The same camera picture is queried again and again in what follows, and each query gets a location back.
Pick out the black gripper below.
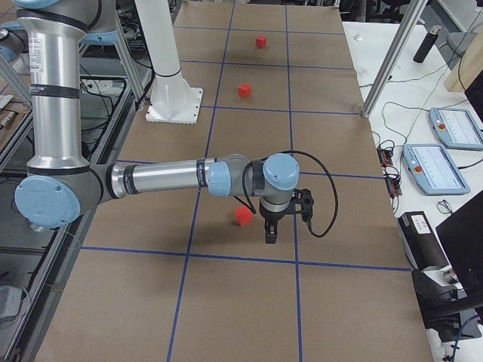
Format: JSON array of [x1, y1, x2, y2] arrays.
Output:
[[259, 205, 284, 244]]

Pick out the red block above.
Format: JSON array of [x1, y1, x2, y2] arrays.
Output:
[[256, 35, 267, 49], [238, 83, 252, 98], [234, 206, 254, 226]]

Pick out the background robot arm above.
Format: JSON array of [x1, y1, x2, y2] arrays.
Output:
[[1, 20, 29, 63]]

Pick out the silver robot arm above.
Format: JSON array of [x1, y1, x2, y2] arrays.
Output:
[[14, 1, 300, 244]]

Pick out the small circuit board lower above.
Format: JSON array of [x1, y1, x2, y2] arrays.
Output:
[[384, 174, 402, 198]]

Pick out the small circuit board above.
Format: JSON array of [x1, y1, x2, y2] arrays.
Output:
[[384, 174, 402, 198], [377, 147, 393, 167]]

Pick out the small circuit board upper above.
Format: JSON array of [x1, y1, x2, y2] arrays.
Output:
[[377, 147, 393, 167]]

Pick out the black brown box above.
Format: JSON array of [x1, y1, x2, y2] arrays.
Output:
[[397, 211, 449, 272]]

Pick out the eyeglasses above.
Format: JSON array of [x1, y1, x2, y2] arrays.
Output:
[[436, 199, 453, 215]]

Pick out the near teach pendant tablet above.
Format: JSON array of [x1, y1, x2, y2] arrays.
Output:
[[402, 143, 470, 196]]

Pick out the teach pendant tablet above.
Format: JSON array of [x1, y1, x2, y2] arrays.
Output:
[[429, 108, 482, 151], [402, 143, 470, 196]]

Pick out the black monitor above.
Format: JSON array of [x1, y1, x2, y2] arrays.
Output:
[[436, 192, 483, 293]]

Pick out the far teach pendant tablet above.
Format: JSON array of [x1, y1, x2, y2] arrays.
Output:
[[429, 108, 482, 151]]

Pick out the black water bottle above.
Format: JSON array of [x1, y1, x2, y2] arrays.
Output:
[[413, 25, 441, 63]]

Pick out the wooden board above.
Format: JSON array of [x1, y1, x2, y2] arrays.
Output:
[[445, 30, 482, 93]]

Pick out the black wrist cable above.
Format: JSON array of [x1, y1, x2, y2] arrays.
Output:
[[241, 150, 340, 238]]

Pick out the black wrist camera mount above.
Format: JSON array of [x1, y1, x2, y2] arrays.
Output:
[[291, 189, 314, 224]]

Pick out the white central pedestal column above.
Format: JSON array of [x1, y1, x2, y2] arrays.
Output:
[[135, 0, 203, 124]]

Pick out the aluminium frame post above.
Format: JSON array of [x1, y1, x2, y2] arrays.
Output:
[[361, 0, 427, 118]]

